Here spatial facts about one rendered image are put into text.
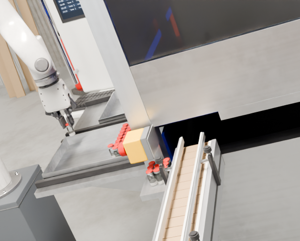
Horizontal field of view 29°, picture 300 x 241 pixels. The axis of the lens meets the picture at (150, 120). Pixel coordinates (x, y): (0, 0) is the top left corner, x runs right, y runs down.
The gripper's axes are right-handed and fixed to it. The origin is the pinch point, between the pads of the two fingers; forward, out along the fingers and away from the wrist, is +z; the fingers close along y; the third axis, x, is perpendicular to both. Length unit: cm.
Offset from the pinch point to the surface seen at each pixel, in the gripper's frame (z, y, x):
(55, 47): 68, 197, -417
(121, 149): -0.6, -30.7, 34.6
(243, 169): 19, -60, 26
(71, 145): 10.8, 4.0, -2.9
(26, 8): 10, 187, -372
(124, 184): 20.2, -19.1, 17.4
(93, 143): 10.9, -5.9, -0.2
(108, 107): 8.6, -5.4, -26.0
